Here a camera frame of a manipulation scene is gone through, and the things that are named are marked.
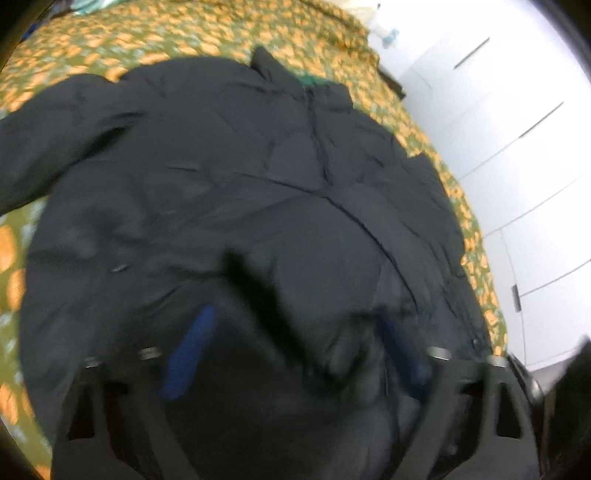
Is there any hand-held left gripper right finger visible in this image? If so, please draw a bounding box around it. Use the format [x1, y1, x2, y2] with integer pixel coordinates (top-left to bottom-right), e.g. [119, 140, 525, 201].
[374, 314, 541, 480]

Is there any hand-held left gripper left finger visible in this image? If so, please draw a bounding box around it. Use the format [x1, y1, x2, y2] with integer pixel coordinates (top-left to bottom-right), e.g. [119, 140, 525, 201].
[51, 302, 218, 480]

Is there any black padded jacket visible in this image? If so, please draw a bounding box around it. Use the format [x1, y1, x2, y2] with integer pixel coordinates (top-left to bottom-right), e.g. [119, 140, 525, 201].
[0, 45, 492, 480]

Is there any white wardrobe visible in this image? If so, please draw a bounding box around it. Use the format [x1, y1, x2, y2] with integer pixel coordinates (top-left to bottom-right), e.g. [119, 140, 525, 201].
[369, 0, 591, 372]

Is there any dark wooden nightstand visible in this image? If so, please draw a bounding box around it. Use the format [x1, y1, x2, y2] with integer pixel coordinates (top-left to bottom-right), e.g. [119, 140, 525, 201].
[378, 68, 408, 101]

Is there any green orange floral bedspread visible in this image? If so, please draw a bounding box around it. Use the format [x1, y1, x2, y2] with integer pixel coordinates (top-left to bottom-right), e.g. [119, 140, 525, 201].
[0, 0, 509, 480]

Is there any cream padded headboard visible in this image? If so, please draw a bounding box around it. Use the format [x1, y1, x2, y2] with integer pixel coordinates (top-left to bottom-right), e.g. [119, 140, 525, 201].
[344, 4, 382, 29]

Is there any green plaid cloth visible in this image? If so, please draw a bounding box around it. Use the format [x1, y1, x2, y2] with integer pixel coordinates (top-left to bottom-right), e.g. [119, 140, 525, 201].
[69, 0, 114, 14]

